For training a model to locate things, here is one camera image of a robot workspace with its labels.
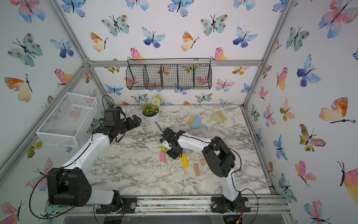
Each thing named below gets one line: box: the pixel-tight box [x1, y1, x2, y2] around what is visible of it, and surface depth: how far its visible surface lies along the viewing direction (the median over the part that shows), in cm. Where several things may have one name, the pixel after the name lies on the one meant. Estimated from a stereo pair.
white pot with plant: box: [142, 93, 163, 125], surface depth 102 cm
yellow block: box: [181, 153, 190, 169], surface depth 90 cm
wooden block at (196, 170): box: [193, 163, 201, 177], surface depth 87 cm
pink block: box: [159, 152, 166, 162], surface depth 93 cm
